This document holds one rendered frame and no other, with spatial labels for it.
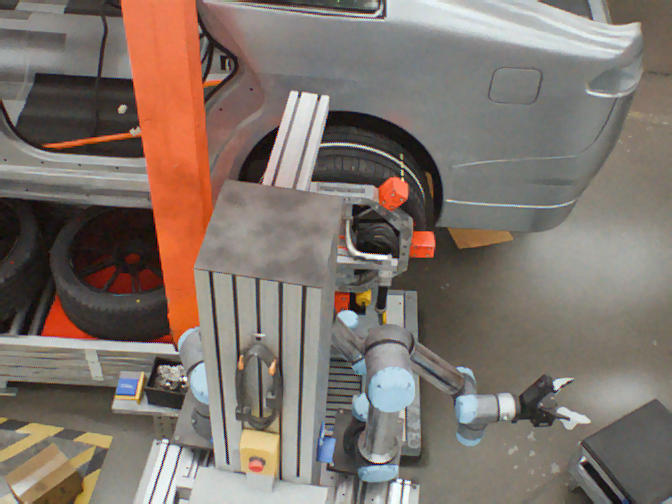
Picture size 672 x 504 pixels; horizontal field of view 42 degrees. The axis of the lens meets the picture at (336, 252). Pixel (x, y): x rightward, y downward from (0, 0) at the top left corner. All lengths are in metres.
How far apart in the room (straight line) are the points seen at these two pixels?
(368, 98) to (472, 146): 0.44
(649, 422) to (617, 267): 1.16
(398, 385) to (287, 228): 0.64
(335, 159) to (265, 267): 1.50
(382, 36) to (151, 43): 0.88
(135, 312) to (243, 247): 1.91
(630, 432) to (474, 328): 0.94
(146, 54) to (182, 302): 1.06
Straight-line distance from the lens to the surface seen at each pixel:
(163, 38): 2.38
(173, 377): 3.30
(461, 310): 4.25
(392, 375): 2.23
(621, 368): 4.27
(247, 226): 1.75
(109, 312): 3.61
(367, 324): 3.86
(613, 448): 3.61
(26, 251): 3.88
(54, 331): 3.88
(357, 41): 2.97
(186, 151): 2.62
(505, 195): 3.44
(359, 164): 3.14
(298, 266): 1.68
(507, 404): 2.49
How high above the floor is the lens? 3.31
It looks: 49 degrees down
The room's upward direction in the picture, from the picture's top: 4 degrees clockwise
